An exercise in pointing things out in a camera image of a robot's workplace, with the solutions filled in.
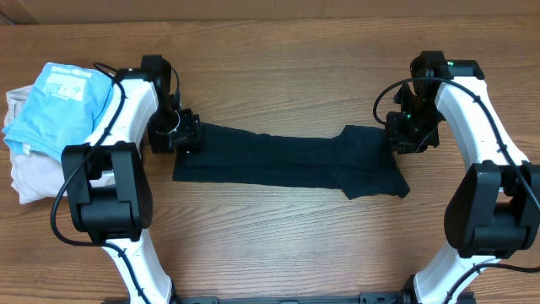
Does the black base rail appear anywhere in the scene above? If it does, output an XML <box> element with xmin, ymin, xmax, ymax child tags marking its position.
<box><xmin>173</xmin><ymin>292</ymin><xmax>406</xmax><ymax>304</ymax></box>

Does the dark navy t-shirt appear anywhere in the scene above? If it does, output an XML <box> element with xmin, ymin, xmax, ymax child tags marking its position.
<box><xmin>172</xmin><ymin>123</ymin><xmax>410</xmax><ymax>199</ymax></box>

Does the light blue folded t-shirt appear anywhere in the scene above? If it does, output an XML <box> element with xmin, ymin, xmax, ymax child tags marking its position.
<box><xmin>3</xmin><ymin>62</ymin><xmax>112</xmax><ymax>160</ymax></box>

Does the beige folded garment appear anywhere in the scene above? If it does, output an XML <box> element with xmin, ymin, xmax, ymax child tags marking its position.
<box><xmin>3</xmin><ymin>85</ymin><xmax>64</xmax><ymax>204</ymax></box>

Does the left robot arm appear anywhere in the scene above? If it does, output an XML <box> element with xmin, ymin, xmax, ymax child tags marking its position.
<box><xmin>51</xmin><ymin>55</ymin><xmax>202</xmax><ymax>303</ymax></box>

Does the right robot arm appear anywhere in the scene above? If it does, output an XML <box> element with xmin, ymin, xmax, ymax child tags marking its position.
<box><xmin>359</xmin><ymin>51</ymin><xmax>539</xmax><ymax>304</ymax></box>

